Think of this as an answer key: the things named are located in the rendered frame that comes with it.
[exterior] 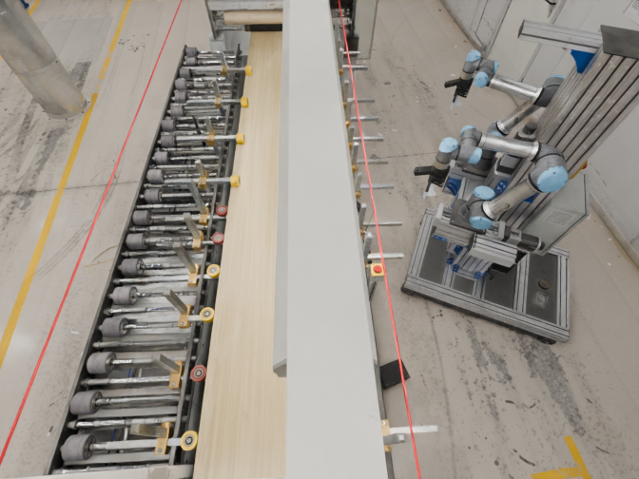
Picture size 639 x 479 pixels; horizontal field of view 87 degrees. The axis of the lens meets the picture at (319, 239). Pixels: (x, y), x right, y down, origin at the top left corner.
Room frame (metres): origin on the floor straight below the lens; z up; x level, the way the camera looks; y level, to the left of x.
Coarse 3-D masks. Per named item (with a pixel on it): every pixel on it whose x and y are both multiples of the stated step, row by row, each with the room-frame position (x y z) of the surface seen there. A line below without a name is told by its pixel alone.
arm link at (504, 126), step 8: (552, 80) 1.80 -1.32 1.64; (560, 80) 1.79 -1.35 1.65; (528, 104) 1.81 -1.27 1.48; (512, 112) 1.87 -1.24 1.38; (520, 112) 1.81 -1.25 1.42; (528, 112) 1.79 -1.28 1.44; (504, 120) 1.86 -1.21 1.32; (512, 120) 1.82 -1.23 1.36; (520, 120) 1.80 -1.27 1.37; (488, 128) 1.91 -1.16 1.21; (496, 128) 1.84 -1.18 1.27; (504, 128) 1.82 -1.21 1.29; (512, 128) 1.82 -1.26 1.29; (504, 136) 1.81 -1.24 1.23
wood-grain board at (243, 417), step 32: (256, 64) 3.23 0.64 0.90; (256, 96) 2.71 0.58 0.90; (256, 128) 2.27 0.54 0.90; (256, 160) 1.91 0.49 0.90; (256, 192) 1.58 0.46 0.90; (256, 224) 1.30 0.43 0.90; (224, 256) 1.05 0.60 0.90; (256, 256) 1.05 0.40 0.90; (224, 288) 0.83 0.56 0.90; (256, 288) 0.83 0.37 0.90; (224, 320) 0.63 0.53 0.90; (256, 320) 0.63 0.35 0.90; (224, 352) 0.46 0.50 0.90; (256, 352) 0.46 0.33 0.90; (224, 384) 0.30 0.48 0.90; (256, 384) 0.30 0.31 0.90; (224, 416) 0.15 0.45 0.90; (256, 416) 0.15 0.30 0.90; (224, 448) 0.02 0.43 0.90; (256, 448) 0.02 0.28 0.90
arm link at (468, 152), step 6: (468, 138) 1.29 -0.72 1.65; (462, 144) 1.27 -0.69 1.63; (468, 144) 1.25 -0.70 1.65; (474, 144) 1.25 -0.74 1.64; (462, 150) 1.21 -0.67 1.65; (468, 150) 1.21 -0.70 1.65; (474, 150) 1.21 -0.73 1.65; (480, 150) 1.21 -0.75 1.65; (456, 156) 1.20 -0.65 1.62; (462, 156) 1.19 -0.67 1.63; (468, 156) 1.19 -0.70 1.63; (474, 156) 1.19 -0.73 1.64; (480, 156) 1.19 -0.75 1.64; (468, 162) 1.18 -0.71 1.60; (474, 162) 1.18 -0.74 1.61
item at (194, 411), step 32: (160, 128) 2.35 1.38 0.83; (224, 128) 2.34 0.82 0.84; (192, 160) 2.21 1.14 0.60; (224, 160) 2.08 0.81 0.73; (224, 192) 1.80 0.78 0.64; (128, 224) 1.33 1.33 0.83; (160, 224) 1.42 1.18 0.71; (224, 224) 1.56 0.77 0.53; (160, 256) 1.17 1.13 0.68; (192, 256) 1.15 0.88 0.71; (96, 320) 0.64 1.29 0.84; (128, 320) 0.72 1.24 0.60; (96, 352) 0.48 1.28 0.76; (192, 352) 0.48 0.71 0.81; (128, 384) 0.32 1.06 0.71; (160, 384) 0.32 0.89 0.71; (192, 384) 0.32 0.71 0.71; (64, 416) 0.15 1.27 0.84; (128, 416) 0.16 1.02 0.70; (160, 416) 0.17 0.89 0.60; (192, 416) 0.17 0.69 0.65
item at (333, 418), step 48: (336, 96) 0.41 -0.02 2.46; (288, 144) 0.32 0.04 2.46; (336, 144) 0.32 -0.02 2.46; (288, 192) 0.24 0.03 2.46; (336, 192) 0.24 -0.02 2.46; (288, 240) 0.18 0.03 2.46; (336, 240) 0.18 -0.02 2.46; (288, 288) 0.13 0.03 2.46; (336, 288) 0.13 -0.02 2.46; (288, 336) 0.08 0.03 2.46; (336, 336) 0.08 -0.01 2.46; (288, 384) 0.05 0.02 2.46; (336, 384) 0.05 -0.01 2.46; (288, 432) 0.01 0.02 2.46; (336, 432) 0.01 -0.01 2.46
